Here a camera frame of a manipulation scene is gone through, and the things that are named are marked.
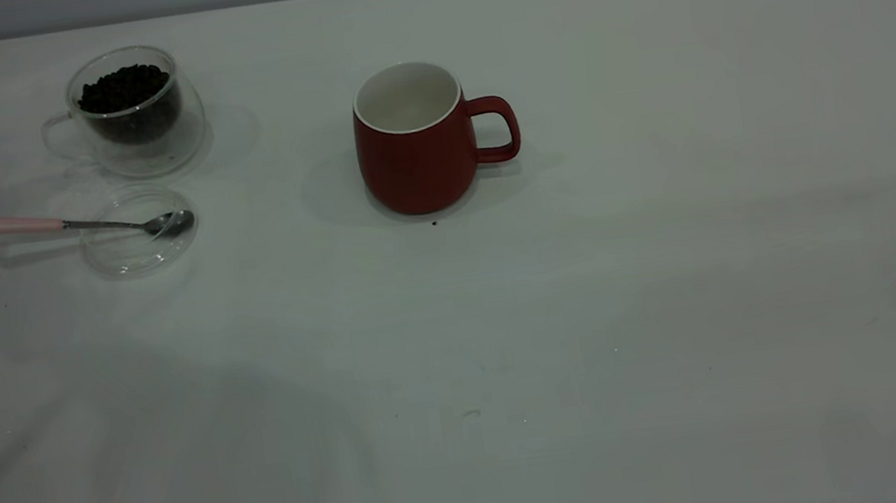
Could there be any dark coffee beans heap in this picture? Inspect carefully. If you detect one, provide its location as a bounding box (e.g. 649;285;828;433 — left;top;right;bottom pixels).
75;60;184;150

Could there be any clear glass cup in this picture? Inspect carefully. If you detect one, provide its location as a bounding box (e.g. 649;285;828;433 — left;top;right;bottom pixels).
34;38;212;189

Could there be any pink handled metal spoon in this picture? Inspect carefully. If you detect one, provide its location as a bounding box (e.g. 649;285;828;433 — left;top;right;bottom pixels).
0;194;197;258

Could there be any red ceramic cup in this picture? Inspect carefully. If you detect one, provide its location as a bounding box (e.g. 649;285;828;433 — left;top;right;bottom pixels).
347;50;529;221

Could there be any clear glass lid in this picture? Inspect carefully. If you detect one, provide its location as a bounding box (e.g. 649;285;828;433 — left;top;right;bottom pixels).
76;179;202;283

